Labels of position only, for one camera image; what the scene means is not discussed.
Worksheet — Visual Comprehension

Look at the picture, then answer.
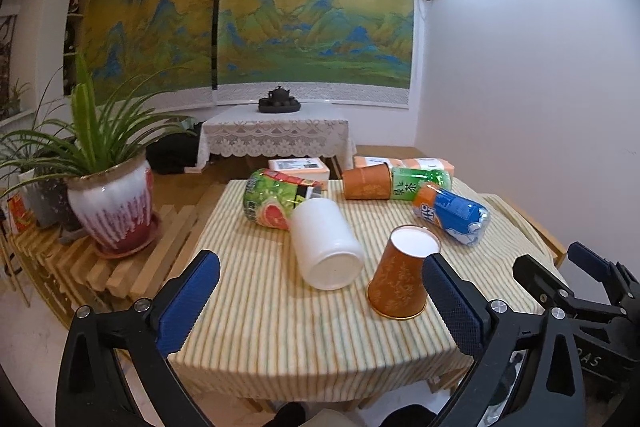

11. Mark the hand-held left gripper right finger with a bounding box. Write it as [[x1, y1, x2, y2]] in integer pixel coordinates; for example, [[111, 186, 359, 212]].
[[422, 252, 589, 427]]

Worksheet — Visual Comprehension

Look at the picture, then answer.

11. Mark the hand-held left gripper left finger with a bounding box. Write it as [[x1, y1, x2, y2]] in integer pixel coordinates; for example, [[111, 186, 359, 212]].
[[55, 250, 221, 427]]

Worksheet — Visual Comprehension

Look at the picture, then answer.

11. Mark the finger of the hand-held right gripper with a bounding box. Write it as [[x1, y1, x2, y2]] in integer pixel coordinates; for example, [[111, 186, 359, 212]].
[[512, 254, 577, 309], [568, 241, 640, 309]]

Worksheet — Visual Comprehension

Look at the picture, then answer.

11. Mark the orange patterned paper cup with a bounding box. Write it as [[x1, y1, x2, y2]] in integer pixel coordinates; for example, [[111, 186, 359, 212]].
[[341, 163, 394, 200], [366, 225, 443, 321]]

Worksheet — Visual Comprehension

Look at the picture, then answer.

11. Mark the white plastic cup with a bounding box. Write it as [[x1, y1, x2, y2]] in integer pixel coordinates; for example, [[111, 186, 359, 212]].
[[290, 197, 365, 292]]

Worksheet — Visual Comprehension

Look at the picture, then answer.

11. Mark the wooden slatted rack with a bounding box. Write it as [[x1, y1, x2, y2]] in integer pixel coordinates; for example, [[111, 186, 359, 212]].
[[9, 184, 232, 329]]

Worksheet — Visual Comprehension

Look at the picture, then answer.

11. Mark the striped tablecloth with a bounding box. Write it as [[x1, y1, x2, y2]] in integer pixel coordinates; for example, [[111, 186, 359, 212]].
[[167, 177, 557, 391]]

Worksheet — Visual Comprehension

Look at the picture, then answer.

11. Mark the blue orange soda bottle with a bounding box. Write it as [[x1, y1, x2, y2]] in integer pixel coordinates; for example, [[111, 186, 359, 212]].
[[412, 183, 491, 248]]

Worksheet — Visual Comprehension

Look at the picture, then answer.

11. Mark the plant in red white pot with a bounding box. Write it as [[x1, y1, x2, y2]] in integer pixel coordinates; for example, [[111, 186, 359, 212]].
[[0, 51, 199, 260]]

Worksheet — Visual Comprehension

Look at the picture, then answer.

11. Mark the green fruit print canister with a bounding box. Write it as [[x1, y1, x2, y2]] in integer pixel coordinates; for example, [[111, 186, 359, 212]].
[[243, 168, 326, 232]]

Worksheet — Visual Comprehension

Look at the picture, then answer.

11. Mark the green tea bottle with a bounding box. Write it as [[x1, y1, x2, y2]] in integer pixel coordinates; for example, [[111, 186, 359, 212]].
[[389, 166, 453, 202]]

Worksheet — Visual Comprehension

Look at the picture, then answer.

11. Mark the black bag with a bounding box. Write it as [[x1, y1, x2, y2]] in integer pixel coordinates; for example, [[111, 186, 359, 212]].
[[145, 131, 204, 176]]

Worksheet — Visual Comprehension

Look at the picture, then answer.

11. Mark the orange white package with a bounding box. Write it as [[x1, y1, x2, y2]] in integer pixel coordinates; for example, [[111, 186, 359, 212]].
[[353, 155, 455, 180]]

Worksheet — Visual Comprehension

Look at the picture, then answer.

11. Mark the white flat box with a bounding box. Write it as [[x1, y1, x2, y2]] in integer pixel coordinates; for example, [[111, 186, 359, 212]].
[[268, 157, 332, 194]]

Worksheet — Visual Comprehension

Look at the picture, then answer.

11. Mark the plant in grey pot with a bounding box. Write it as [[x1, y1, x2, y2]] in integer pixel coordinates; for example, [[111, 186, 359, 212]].
[[0, 117, 83, 232]]

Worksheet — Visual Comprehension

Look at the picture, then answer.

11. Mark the table with lace cloth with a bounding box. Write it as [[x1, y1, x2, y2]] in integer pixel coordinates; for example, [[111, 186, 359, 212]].
[[197, 103, 351, 170]]

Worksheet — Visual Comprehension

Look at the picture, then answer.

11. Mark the dark tea tray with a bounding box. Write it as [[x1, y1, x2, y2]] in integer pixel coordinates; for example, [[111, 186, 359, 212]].
[[257, 99, 302, 114]]

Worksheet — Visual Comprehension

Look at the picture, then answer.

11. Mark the landscape painting wall hanging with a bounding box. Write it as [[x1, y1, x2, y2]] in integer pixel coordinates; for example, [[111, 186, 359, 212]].
[[76, 0, 227, 106], [215, 0, 417, 110]]

